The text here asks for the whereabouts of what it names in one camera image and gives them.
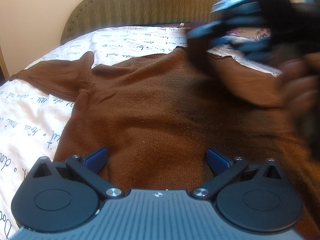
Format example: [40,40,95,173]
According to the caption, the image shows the brown knit sweater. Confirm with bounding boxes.
[16,47,319,239]

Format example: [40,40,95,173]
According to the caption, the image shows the olive green upholstered headboard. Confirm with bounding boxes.
[60,0,221,44]

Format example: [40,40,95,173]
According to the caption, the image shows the white script-print duvet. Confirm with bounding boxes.
[0,25,283,240]

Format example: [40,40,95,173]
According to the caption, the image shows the right hand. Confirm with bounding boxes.
[277,53,319,160]

